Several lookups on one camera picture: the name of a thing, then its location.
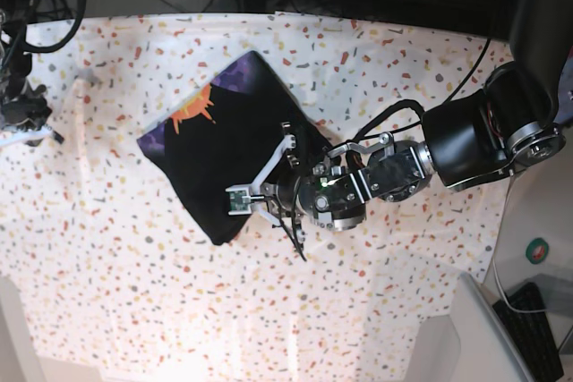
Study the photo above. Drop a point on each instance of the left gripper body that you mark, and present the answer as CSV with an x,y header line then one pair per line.
x,y
287,193

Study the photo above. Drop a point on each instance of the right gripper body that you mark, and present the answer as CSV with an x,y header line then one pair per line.
x,y
28,111

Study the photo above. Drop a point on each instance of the black printed t-shirt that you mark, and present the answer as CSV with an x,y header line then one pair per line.
x,y
223,136

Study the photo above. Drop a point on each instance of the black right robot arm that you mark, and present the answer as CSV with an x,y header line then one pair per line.
x,y
17,52

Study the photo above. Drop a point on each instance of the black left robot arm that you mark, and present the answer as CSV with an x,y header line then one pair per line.
x,y
502,129

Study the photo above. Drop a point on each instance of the terrazzo pattern tablecloth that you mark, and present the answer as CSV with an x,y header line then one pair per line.
x,y
114,273

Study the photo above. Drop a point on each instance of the green tape roll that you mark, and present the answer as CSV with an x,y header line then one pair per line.
x,y
537,251

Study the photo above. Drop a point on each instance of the grey monitor edge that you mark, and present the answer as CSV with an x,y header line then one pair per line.
x,y
487,352

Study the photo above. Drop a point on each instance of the black keyboard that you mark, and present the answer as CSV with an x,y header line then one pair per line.
x,y
531,333

